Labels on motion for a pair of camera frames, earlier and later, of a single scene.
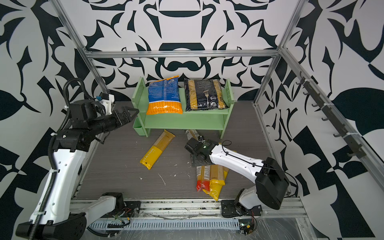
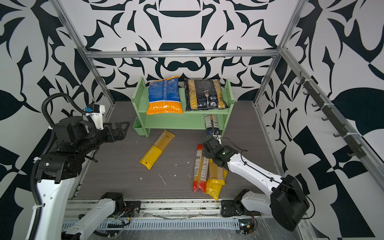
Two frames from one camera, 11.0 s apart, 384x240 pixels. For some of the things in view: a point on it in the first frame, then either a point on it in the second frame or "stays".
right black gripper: (195, 161) -> (207, 154)
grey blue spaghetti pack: (191, 133) -> (212, 125)
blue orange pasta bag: (164, 97) stays
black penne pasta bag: (204, 94) stays
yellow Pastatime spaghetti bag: (217, 175) stays
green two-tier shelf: (213, 120) stays
